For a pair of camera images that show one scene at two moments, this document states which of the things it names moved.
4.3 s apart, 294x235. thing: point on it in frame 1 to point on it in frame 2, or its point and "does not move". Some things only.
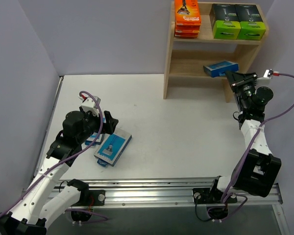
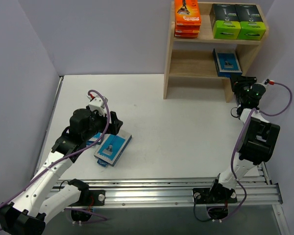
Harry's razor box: (111, 148) does not move
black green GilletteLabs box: (224, 21) does not move
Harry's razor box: (219, 68) to (227, 64)
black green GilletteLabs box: (252, 27) does not move
